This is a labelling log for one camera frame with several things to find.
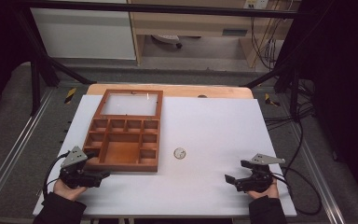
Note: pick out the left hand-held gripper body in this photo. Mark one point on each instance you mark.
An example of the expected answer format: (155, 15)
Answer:
(74, 160)

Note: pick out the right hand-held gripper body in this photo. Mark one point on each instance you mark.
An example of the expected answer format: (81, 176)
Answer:
(258, 180)

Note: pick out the wooden compartment tray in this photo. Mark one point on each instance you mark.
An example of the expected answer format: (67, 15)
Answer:
(122, 152)

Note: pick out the small round silver disc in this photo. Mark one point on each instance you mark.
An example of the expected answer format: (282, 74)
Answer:
(179, 153)

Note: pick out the person's right hand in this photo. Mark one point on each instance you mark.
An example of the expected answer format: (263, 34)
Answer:
(265, 194)

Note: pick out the person's left hand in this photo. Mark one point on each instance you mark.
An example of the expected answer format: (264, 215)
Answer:
(66, 192)

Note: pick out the yellow black tape strip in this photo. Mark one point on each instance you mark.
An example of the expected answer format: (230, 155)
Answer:
(70, 95)
(271, 100)

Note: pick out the wooden table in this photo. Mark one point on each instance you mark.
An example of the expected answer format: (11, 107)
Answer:
(174, 90)

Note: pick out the white cabinet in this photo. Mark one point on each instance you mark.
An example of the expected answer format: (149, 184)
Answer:
(84, 34)

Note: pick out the black curtain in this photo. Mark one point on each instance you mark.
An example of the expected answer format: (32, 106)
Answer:
(345, 77)
(0, 46)

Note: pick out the office chair base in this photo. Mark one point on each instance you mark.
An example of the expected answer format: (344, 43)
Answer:
(167, 39)

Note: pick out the beige wooden desk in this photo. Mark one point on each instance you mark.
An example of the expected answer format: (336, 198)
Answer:
(186, 23)

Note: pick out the aluminium rail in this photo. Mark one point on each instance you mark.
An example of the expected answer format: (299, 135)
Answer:
(15, 146)
(320, 177)

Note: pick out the white wall socket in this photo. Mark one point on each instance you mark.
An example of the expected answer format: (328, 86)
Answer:
(256, 3)

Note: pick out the black metal frame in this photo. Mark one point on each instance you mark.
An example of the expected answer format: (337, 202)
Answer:
(167, 10)

